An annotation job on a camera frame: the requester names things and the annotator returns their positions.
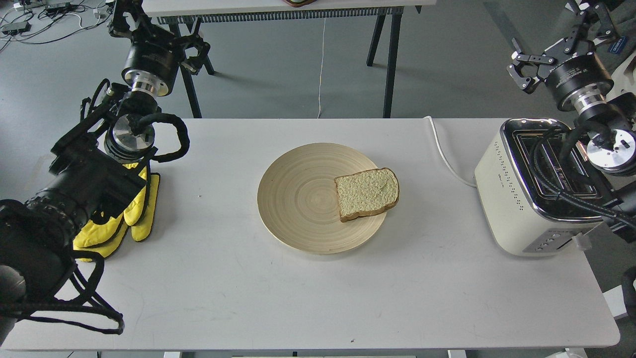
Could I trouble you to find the background trestle table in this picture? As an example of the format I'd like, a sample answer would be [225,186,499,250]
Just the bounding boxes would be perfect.
[143,0,436,118]

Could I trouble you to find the blue label tag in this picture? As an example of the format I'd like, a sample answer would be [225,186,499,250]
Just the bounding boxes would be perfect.
[607,36,629,55]

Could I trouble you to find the brown object on background table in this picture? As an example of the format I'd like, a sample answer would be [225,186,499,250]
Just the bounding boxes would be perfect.
[283,0,316,7]

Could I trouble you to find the cables and adapters on floor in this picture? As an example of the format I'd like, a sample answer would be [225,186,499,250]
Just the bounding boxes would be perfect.
[0,0,116,52]

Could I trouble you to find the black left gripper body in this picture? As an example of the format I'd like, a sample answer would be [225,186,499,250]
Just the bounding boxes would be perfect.
[121,25,197,97]

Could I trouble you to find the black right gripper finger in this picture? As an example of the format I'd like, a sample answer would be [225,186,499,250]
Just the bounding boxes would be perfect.
[564,0,620,50]
[507,38,557,94]

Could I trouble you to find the slice of white bread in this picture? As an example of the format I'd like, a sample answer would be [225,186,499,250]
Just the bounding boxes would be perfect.
[334,168,400,222]

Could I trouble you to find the white toaster power cable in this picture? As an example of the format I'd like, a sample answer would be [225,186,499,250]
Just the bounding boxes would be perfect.
[423,115,477,188]

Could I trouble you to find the cream two-slot toaster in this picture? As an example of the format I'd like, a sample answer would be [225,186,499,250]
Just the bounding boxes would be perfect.
[475,118,603,258]

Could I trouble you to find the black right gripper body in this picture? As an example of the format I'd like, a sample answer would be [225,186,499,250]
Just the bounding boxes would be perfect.
[543,38,614,111]

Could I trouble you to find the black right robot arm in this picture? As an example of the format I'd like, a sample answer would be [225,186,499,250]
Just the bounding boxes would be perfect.
[507,0,635,177]

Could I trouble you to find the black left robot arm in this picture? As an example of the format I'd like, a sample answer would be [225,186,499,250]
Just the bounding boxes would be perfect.
[0,0,210,340]

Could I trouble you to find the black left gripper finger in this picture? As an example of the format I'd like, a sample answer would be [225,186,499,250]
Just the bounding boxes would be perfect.
[175,18,210,75]
[108,0,150,39]

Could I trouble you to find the thin white hanging cable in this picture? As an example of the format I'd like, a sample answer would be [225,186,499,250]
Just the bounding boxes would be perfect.
[317,18,327,119]

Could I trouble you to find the round bamboo plate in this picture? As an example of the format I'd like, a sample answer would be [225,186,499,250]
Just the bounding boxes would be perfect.
[257,143,386,254]

